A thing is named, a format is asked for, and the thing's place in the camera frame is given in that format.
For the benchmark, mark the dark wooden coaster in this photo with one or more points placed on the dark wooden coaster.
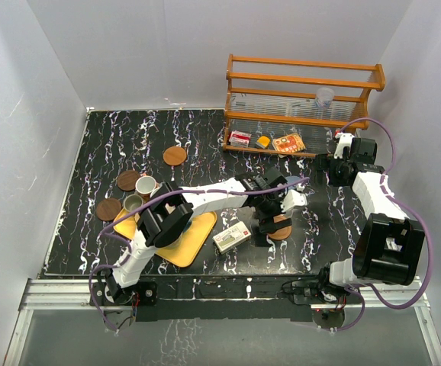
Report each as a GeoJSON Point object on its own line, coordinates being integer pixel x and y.
{"type": "Point", "coordinates": [107, 209]}
{"type": "Point", "coordinates": [126, 181]}

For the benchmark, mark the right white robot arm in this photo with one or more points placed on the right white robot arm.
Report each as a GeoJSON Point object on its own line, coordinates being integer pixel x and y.
{"type": "Point", "coordinates": [389, 247]}

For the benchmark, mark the dark wooden coaster upper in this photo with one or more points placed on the dark wooden coaster upper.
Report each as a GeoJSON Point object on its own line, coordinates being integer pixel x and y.
{"type": "Point", "coordinates": [126, 181]}

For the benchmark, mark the white yellow box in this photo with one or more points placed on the white yellow box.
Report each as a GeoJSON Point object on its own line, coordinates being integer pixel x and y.
{"type": "Point", "coordinates": [231, 237]}

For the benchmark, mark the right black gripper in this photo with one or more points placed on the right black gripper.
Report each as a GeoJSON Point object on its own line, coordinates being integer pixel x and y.
{"type": "Point", "coordinates": [325, 162]}

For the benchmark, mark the light wooden coaster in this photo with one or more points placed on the light wooden coaster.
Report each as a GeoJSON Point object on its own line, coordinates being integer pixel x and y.
{"type": "Point", "coordinates": [282, 233]}
{"type": "Point", "coordinates": [174, 156]}

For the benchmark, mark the brown white cup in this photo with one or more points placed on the brown white cup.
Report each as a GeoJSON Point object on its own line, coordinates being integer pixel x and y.
{"type": "Point", "coordinates": [145, 185]}

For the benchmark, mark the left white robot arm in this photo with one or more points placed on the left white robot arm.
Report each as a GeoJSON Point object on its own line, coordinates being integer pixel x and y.
{"type": "Point", "coordinates": [163, 219]}

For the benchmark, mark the orange wooden shelf rack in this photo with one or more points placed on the orange wooden shelf rack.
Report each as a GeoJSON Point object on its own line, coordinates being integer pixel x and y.
{"type": "Point", "coordinates": [275, 97]}

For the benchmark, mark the red white box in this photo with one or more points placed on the red white box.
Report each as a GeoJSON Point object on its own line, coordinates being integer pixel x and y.
{"type": "Point", "coordinates": [239, 139]}

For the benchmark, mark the yellow tray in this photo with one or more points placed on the yellow tray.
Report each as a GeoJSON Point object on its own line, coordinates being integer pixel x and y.
{"type": "Point", "coordinates": [184, 251]}

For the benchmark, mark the clear plastic cup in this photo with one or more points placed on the clear plastic cup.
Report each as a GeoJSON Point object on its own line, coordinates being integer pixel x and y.
{"type": "Point", "coordinates": [324, 97]}

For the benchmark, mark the blue silicone coaster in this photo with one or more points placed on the blue silicone coaster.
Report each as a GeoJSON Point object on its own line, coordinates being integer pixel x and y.
{"type": "Point", "coordinates": [292, 181]}

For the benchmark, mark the grey green cup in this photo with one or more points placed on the grey green cup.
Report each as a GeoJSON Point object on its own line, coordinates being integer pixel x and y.
{"type": "Point", "coordinates": [132, 202]}

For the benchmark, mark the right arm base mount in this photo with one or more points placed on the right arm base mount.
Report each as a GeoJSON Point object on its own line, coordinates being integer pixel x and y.
{"type": "Point", "coordinates": [314, 289]}

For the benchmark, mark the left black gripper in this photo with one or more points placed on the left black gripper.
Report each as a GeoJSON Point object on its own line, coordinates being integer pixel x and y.
{"type": "Point", "coordinates": [266, 223]}

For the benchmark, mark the yellow grey sponge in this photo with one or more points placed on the yellow grey sponge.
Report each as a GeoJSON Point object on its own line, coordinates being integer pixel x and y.
{"type": "Point", "coordinates": [263, 142]}

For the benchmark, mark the dark wooden coaster lower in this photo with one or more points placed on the dark wooden coaster lower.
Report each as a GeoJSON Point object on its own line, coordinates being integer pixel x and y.
{"type": "Point", "coordinates": [107, 209]}

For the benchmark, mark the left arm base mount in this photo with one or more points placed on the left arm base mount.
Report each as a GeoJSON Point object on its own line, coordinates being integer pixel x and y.
{"type": "Point", "coordinates": [129, 301]}

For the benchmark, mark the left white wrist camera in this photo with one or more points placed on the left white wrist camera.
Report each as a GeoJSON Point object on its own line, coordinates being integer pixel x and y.
{"type": "Point", "coordinates": [294, 198]}

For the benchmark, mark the orange snack packet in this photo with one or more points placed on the orange snack packet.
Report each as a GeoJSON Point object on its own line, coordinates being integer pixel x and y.
{"type": "Point", "coordinates": [292, 143]}

